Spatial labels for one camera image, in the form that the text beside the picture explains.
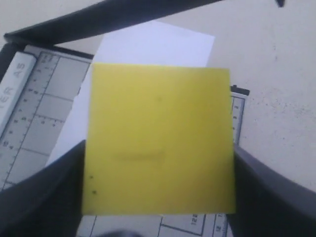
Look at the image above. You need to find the grey paper cutter base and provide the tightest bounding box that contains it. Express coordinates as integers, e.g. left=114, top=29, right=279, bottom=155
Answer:
left=0, top=44, right=250, bottom=237

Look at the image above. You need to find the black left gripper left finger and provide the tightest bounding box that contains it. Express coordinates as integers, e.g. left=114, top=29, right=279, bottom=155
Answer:
left=0, top=141, right=85, bottom=237

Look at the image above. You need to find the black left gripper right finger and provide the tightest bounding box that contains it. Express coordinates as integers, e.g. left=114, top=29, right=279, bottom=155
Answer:
left=227, top=145, right=316, bottom=237

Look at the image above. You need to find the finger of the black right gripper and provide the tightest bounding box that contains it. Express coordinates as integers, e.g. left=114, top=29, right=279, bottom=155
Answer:
left=276, top=0, right=285, bottom=7

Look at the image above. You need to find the white paper sheet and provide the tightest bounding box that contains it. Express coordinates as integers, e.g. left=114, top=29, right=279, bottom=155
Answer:
left=46, top=21, right=215, bottom=165

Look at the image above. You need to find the yellow cube block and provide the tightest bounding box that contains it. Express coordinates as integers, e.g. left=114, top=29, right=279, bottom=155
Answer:
left=82, top=63, right=236, bottom=215

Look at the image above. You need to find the black cutter blade arm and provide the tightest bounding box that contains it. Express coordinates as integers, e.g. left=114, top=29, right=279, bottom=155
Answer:
left=4, top=0, right=213, bottom=45

